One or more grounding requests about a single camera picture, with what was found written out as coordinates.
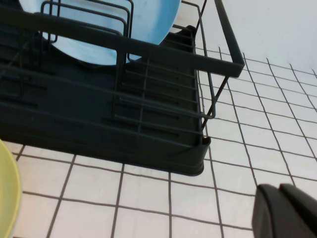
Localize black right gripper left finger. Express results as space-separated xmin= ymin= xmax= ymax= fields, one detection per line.
xmin=251 ymin=183 xmax=306 ymax=238

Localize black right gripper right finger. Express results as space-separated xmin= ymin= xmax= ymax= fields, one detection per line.
xmin=279 ymin=183 xmax=317 ymax=238

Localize light blue plate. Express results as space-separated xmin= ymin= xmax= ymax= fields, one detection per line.
xmin=18 ymin=0 xmax=183 ymax=67

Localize yellow-green plate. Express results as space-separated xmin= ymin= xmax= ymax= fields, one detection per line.
xmin=0 ymin=138 xmax=22 ymax=238

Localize white grid-pattern tablecloth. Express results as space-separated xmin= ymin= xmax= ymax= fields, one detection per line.
xmin=0 ymin=46 xmax=317 ymax=238

